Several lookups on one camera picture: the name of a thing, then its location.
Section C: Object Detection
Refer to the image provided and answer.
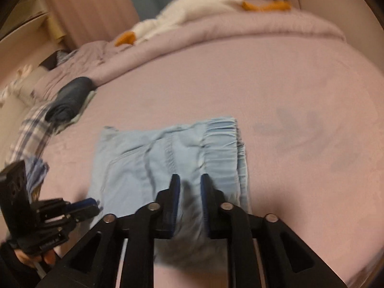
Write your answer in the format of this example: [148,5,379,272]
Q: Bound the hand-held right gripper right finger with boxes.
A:
[200,173,349,288]

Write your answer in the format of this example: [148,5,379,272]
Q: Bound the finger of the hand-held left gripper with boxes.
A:
[67,198,97,210]
[70,205,101,222]

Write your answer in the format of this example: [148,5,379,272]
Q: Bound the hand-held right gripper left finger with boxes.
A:
[36,174,181,288]

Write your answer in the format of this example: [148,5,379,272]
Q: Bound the light blue strawberry print pants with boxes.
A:
[87,116,251,264]

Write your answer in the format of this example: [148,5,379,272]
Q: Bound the person's left hand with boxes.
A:
[15,243,60,267]

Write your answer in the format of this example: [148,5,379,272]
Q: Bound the crumpled blue cloth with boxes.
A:
[24,156,50,198]

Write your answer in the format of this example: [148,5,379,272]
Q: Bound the blue plaid pillow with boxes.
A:
[9,103,57,163]

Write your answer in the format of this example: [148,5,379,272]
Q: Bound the folded pale green cloth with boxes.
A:
[54,90,97,134]

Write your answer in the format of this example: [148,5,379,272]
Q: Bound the folded dark blue jeans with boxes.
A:
[45,76,93,123]

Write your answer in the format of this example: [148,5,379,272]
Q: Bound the small white plush toy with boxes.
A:
[0,64,32,105]

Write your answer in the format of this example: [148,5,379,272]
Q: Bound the dark brown clothing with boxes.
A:
[39,51,60,70]

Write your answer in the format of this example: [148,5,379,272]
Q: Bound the blue checked cloth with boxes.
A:
[55,49,79,66]

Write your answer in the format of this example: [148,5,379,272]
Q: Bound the lilac duvet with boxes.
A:
[33,0,345,102]

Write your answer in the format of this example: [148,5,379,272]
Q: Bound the white goose plush toy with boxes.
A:
[115,0,291,47]

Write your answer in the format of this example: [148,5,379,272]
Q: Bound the cream wall shelf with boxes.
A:
[0,0,65,46]

